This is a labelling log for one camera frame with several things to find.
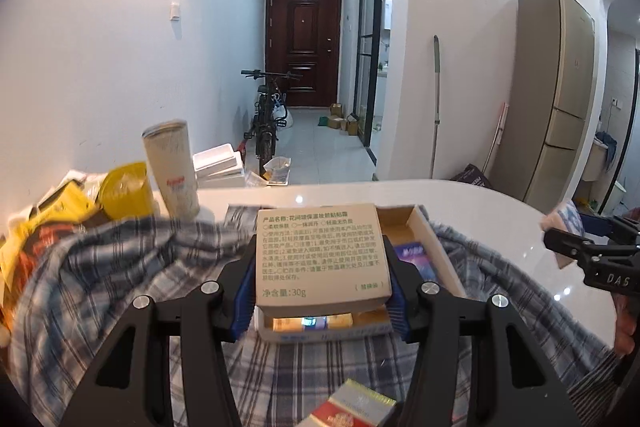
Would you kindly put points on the white plastic bag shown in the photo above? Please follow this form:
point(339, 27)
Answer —
point(284, 117)

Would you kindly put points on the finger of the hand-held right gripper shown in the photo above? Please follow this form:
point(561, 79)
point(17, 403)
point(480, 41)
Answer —
point(597, 224)
point(570, 244)

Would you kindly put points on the person's right hand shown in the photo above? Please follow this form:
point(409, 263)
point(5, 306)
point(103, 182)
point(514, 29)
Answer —
point(627, 327)

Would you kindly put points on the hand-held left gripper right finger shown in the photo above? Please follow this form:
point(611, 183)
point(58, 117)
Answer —
point(400, 307)

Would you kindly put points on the yellow round container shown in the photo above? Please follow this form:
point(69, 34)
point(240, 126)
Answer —
point(125, 192)

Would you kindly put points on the black framed glass door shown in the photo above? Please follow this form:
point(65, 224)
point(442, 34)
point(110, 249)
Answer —
point(370, 57)

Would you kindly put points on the yellow plastic bag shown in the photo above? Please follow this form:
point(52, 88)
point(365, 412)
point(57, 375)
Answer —
point(60, 212)

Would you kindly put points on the purple cigarette pack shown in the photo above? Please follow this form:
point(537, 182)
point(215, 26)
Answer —
point(417, 262)

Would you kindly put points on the red cigarette pack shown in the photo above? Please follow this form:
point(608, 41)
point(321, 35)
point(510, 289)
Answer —
point(345, 412)

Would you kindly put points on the blue plaid shirt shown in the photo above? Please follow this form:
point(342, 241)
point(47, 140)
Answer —
point(125, 267)

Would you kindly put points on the clear plastic floor bag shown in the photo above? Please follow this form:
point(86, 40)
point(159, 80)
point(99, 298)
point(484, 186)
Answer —
point(277, 169)

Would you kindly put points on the beige refrigerator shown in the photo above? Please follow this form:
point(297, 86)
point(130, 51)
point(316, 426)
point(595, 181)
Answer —
point(545, 107)

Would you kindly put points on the dark flat box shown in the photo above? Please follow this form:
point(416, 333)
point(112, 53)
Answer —
point(470, 175)

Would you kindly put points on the blue cloth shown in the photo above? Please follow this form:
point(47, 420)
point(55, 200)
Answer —
point(607, 147)

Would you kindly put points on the beige printed small box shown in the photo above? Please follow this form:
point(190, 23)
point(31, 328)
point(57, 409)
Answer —
point(320, 257)

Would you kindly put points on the small brown cardboard box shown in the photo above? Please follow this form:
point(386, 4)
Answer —
point(353, 124)
point(336, 109)
point(337, 124)

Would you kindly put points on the white foam box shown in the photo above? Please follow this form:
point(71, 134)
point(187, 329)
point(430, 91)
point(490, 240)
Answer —
point(217, 164)

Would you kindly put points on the orange dark snack packet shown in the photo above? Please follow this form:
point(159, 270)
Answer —
point(30, 262)

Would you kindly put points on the pink cartoon small box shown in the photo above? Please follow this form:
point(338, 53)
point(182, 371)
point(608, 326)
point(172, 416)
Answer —
point(562, 224)

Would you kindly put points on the black bicycle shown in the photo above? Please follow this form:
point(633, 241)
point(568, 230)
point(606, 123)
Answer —
point(265, 127)

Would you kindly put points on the yellow small box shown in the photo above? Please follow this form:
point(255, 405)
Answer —
point(335, 322)

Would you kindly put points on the pink broom stick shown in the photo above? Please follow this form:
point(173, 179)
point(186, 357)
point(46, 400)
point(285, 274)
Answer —
point(497, 137)

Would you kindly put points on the dark red entrance door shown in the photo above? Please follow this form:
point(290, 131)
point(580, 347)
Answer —
point(305, 47)

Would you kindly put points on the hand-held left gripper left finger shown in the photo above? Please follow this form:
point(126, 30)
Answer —
point(242, 312)

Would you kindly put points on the beige cylindrical canister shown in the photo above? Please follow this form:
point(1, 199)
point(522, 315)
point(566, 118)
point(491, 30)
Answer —
point(172, 172)

